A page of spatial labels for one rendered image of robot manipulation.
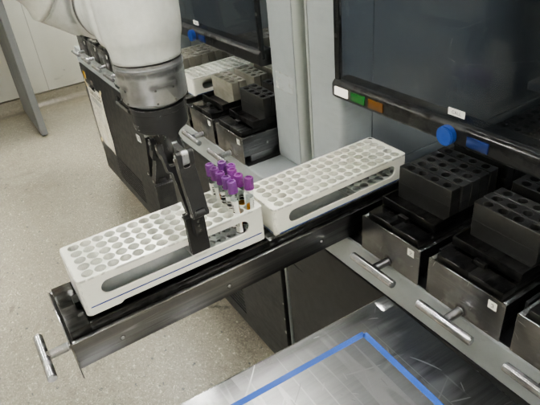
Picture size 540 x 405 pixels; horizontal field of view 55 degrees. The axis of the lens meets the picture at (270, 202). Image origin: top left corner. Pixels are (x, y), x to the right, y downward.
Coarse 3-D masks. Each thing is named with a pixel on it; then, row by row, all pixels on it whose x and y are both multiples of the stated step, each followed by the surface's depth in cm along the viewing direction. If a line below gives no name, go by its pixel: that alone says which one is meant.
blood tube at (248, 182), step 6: (246, 180) 79; (252, 180) 79; (246, 186) 79; (252, 186) 80; (246, 192) 80; (252, 192) 80; (246, 198) 81; (252, 198) 81; (246, 204) 82; (252, 204) 81
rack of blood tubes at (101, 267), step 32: (128, 224) 81; (160, 224) 80; (224, 224) 79; (256, 224) 83; (64, 256) 75; (96, 256) 74; (128, 256) 75; (160, 256) 75; (192, 256) 79; (96, 288) 72; (128, 288) 75
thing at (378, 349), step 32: (352, 320) 68; (384, 320) 68; (288, 352) 65; (320, 352) 64; (352, 352) 64; (384, 352) 63; (416, 352) 63; (448, 352) 62; (224, 384) 61; (256, 384) 61; (288, 384) 61; (320, 384) 60; (352, 384) 60; (384, 384) 59; (416, 384) 59; (448, 384) 59; (480, 384) 58
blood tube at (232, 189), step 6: (228, 180) 79; (234, 180) 79; (228, 186) 79; (234, 186) 79; (228, 192) 79; (234, 192) 79; (234, 198) 80; (234, 204) 80; (234, 210) 81; (240, 210) 81; (240, 228) 83
